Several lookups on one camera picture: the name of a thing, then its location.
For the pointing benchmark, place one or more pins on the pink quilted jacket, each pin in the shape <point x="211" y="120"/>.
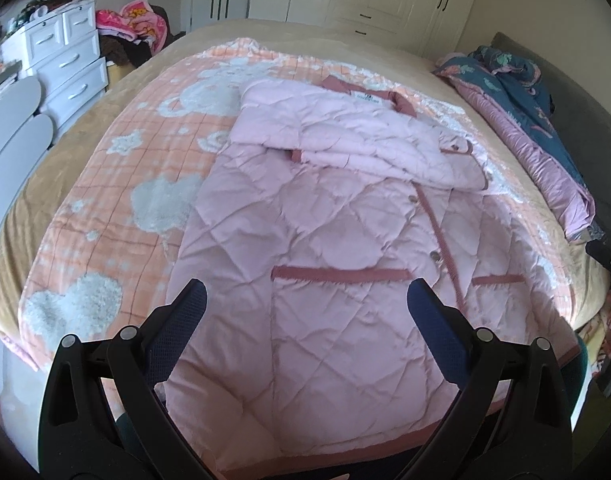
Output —
<point x="335" y="240"/>

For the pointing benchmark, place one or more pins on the orange printed blanket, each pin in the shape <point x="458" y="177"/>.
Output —
<point x="115" y="200"/>

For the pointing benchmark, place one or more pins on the white oval board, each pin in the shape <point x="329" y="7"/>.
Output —
<point x="8" y="115"/>
<point x="15" y="175"/>

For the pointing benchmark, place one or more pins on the grey upholstered headboard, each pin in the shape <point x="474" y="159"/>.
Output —
<point x="580" y="90"/>

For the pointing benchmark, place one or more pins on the dark clothes pile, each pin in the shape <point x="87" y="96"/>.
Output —
<point x="123" y="52"/>

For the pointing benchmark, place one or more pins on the bed with beige sheet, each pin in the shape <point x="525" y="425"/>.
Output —
<point x="60" y="155"/>

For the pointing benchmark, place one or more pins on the yellow floral cloth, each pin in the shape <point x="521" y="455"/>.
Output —
<point x="608" y="340"/>

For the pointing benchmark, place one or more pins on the blue floral duvet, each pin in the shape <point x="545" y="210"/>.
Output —
<point x="525" y="105"/>

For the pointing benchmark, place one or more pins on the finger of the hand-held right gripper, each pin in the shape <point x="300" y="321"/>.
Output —
<point x="608" y="257"/>

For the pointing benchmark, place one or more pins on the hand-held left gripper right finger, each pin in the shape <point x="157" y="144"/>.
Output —
<point x="430" y="320"/>

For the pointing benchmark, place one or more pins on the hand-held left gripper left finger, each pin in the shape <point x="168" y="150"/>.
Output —
<point x="183" y="320"/>

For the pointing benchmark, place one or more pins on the pink printed cloth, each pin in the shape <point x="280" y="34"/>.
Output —
<point x="135" y="22"/>

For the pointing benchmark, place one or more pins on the white drawer cabinet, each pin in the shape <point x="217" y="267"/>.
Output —
<point x="65" y="65"/>

